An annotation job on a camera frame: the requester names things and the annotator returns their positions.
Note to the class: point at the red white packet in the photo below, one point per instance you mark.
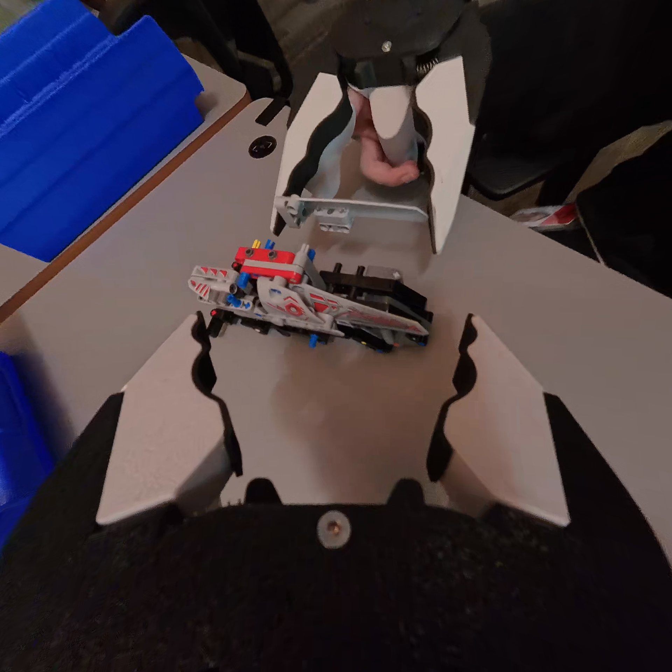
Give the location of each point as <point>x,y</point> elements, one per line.
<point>556,215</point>

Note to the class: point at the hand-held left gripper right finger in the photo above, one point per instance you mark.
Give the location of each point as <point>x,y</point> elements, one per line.
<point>504,446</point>

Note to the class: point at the grey red toy body panel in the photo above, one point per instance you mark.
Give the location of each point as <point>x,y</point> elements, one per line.
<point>378,207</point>

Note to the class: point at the toy truck chassis model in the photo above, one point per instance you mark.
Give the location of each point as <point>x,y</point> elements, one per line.
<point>367,294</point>

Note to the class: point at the black office chair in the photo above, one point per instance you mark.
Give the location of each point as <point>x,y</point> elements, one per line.
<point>504,173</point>

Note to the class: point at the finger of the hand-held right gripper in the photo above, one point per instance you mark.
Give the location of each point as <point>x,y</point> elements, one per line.
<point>302,126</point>
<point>451,147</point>

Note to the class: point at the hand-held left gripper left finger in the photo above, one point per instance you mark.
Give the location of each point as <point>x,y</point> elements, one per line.
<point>168,446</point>

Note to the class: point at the person's right hand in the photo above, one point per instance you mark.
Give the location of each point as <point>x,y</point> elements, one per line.
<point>378,168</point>

